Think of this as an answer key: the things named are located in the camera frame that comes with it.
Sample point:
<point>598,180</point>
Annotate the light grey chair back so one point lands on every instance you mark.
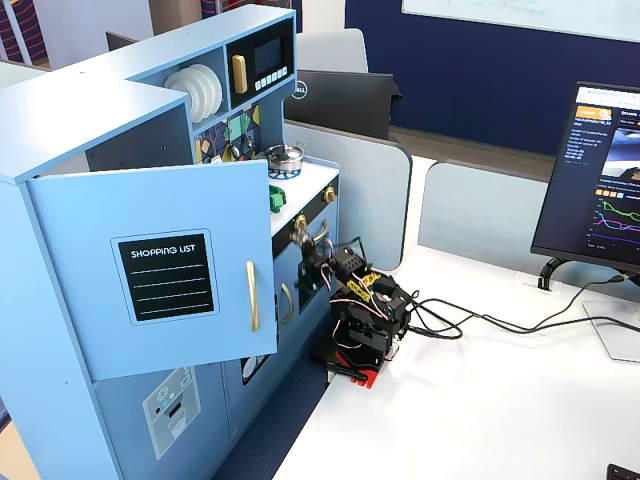
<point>332,50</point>

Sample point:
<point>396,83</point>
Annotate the dark monitor back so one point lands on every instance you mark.
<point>120,40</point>

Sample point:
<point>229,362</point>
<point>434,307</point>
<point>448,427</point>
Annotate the black Dell monitor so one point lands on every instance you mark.
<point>340,105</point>

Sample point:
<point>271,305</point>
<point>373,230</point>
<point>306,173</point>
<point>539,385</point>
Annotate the blue stove burner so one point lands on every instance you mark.
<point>285,175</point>

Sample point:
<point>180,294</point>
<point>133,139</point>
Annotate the silver monitor stand base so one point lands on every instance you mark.
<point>615,335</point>

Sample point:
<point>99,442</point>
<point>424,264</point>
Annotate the stack of white plates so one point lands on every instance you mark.
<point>200,92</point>

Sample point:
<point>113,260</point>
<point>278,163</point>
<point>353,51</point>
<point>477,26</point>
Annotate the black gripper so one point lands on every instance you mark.
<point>306,248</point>

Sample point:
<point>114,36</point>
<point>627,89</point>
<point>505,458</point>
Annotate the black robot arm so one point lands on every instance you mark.
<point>370,325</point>

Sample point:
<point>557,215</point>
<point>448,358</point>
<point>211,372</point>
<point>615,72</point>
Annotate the blue toy kitchen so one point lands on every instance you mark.
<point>75,100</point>

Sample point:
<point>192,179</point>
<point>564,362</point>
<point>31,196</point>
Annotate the blue shopping list cabinet door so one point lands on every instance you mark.
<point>75,300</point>

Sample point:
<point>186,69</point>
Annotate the monitor with lit screen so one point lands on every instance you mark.
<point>590,200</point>

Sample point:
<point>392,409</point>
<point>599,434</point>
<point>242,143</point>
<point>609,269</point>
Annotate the black keyboard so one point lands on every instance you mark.
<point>625,473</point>

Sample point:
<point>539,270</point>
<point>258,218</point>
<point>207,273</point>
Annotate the whiteboard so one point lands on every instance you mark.
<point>500,12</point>

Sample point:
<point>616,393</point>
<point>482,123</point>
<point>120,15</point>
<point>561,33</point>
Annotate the green toy plate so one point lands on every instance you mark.
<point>277,199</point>

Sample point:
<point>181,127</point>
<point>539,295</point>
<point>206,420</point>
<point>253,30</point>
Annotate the steel pot with lid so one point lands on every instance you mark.
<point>284,159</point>

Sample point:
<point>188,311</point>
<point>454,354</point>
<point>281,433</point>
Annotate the red and black table clamp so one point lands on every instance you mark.
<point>365,377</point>

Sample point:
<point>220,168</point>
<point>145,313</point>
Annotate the grey desk divider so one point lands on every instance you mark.
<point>475,210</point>
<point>370,200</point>

